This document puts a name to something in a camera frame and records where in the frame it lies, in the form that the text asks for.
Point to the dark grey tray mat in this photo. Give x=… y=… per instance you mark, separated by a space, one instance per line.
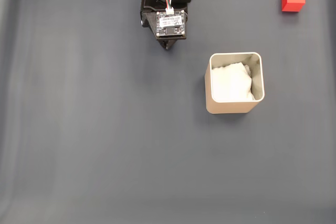
x=105 y=129

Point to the white crumpled cloth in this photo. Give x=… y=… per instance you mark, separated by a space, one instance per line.
x=231 y=82

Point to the beige square box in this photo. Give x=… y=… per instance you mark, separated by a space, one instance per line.
x=228 y=107

